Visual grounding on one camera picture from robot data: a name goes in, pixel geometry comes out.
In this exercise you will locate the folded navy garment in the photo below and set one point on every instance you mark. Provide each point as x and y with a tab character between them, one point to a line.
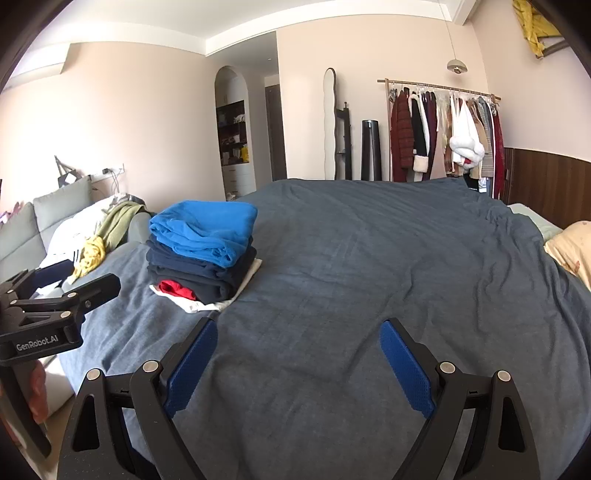
207	277

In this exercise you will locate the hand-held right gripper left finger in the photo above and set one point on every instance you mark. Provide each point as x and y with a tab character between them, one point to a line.
191	369

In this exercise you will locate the pale green pillow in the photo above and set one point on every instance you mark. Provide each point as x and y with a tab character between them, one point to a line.
531	219

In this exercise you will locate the folded white garment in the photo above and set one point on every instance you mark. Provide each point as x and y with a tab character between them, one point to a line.
247	272

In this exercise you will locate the row of hanging clothes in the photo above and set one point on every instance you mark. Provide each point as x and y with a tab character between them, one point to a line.
420	134

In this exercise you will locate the blue pants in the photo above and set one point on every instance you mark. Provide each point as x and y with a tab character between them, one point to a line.
203	226

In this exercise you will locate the yellow cloth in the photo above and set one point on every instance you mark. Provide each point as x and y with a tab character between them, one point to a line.
90	258

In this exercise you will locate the person's left hand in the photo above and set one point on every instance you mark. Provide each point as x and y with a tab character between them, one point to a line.
38	390

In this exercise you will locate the grey-blue blanket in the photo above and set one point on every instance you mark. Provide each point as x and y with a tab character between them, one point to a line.
346	277

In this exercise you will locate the pendant lamp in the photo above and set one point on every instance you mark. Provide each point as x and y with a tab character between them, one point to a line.
457	66

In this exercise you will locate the built-in shelf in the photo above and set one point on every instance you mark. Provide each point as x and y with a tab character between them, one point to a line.
233	138

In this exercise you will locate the folded red garment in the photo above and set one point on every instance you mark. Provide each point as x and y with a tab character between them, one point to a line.
178	290

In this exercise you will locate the olive green cloth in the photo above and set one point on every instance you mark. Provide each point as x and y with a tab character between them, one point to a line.
117	221

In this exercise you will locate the fruit print pillow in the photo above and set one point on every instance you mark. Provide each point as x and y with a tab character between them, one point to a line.
572	251

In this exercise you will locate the wavy standing mirror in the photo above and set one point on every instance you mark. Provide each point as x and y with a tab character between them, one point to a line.
329	124

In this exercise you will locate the yellow hanging fabric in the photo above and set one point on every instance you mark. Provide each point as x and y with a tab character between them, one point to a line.
535	25

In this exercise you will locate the black ladder rack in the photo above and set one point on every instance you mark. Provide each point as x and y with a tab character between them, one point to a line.
344	143

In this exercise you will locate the black tower fan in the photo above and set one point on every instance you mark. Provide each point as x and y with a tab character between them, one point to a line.
371	152

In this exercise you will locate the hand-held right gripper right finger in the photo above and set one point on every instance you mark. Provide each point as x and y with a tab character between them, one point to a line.
408	369

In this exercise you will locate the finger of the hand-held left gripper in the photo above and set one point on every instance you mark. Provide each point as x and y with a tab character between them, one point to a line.
51	274
94	288

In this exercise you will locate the grey sofa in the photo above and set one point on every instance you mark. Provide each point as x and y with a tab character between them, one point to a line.
51	210

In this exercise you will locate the wooden clothes rail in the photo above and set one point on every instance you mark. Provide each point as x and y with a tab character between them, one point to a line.
438	86

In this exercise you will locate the dark door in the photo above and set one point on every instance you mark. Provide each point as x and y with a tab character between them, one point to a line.
276	134

